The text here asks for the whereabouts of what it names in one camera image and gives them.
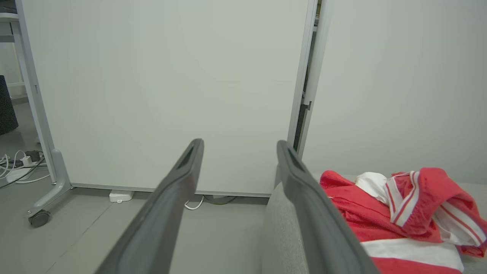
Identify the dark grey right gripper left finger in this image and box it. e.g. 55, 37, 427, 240
94, 138, 205, 274

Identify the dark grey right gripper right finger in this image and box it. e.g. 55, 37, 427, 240
276, 140, 381, 274

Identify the dark grey fabric seat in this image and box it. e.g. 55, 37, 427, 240
0, 75, 19, 136

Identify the grey fabric sofa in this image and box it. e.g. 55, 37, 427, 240
261, 164, 487, 274

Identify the white box under panel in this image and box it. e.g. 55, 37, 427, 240
109, 189, 135, 203

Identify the red garment with white band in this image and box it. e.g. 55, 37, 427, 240
359, 237, 466, 274

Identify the red jersey with white trim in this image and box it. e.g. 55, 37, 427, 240
355, 167, 487, 258

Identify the black caster wheel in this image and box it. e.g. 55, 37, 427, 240
28, 210, 51, 228

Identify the wide white partition panel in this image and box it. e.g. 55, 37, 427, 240
14, 0, 318, 220

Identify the white power strip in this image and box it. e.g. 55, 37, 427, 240
5, 167, 35, 184

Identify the narrow white partition panel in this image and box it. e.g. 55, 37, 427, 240
297, 0, 487, 186

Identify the white looped cable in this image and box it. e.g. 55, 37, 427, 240
184, 195, 205, 211

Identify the grey cable under panel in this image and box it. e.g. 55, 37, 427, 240
203, 194, 237, 206

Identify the black floor cable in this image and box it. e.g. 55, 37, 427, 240
0, 158, 47, 190

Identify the power strip with cables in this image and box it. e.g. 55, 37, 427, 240
0, 150, 51, 185

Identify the grey metal table frame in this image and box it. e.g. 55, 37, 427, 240
0, 11, 29, 102

